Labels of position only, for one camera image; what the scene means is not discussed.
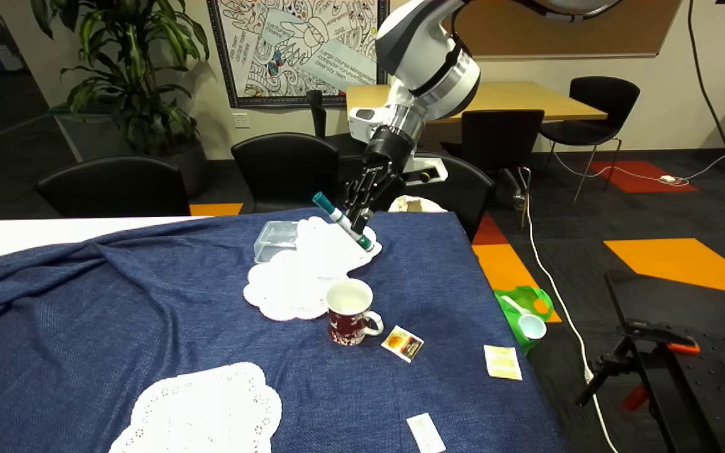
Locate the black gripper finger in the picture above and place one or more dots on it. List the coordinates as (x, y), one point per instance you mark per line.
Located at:
(353, 203)
(368, 214)

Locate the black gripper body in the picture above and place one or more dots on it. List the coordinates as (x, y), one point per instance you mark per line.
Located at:
(387, 153)

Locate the teal blue marker pen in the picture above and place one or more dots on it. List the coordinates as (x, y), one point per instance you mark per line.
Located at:
(341, 219)

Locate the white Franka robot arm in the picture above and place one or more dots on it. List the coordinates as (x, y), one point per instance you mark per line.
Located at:
(427, 52)

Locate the maroon floral mug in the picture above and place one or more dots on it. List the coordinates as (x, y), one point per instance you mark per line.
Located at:
(350, 323)

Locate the white paper doily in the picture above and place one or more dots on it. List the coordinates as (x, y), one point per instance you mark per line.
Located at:
(329, 248)
(291, 289)
(203, 411)

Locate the black office chair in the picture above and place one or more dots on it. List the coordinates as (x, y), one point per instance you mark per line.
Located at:
(602, 96)
(288, 171)
(504, 140)
(115, 190)
(466, 196)

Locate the clear plastic container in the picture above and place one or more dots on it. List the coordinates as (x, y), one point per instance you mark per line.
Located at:
(275, 242)

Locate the orange tea bag packet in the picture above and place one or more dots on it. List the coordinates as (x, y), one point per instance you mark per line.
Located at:
(403, 342)

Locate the light wooden table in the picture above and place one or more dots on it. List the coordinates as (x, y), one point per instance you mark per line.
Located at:
(530, 98)

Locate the grey plant pot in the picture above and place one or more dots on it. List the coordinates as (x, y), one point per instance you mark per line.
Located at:
(183, 171)

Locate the green plastic bag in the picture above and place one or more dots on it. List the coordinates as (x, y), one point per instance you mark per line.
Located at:
(535, 303)

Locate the white plastic scoop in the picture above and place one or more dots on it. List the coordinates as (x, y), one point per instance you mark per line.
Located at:
(531, 325)

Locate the pale square paper sachet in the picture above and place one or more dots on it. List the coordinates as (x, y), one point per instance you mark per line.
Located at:
(504, 362)

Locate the brown pin board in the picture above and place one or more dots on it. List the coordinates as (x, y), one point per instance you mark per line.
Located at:
(565, 38)

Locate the blue denim table cloth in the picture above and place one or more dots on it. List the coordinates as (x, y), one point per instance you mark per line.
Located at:
(169, 318)

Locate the white rectangular paper sachet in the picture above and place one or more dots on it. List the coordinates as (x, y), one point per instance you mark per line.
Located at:
(427, 433)

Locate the green potted plant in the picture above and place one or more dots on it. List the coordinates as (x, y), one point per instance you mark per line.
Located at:
(127, 52)

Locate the orange bar clamp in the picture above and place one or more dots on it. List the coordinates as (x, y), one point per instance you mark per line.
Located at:
(672, 342)

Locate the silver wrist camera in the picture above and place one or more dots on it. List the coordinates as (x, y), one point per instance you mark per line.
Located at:
(370, 118)

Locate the framed wall poster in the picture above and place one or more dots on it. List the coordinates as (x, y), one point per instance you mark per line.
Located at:
(295, 52)

